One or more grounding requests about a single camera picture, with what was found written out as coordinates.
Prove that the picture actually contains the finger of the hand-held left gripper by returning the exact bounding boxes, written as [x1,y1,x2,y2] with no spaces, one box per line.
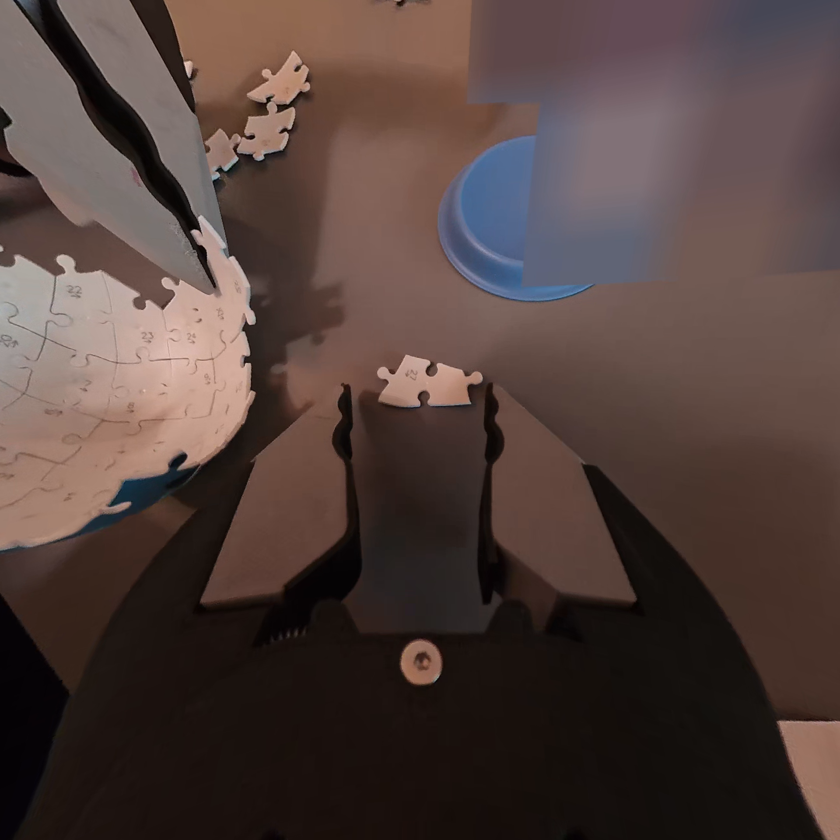
[58,0,228,253]
[0,0,219,293]

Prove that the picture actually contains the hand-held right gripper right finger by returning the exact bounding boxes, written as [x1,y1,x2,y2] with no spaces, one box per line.
[476,382,639,606]

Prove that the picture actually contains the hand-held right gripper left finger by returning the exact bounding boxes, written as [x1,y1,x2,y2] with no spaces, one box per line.
[199,382,364,608]

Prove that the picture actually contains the partly built white puzzle ball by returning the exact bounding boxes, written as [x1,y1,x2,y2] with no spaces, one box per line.
[0,217,258,552]

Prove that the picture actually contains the blue round plastic dish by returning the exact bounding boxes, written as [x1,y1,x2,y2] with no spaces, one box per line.
[437,136,595,303]

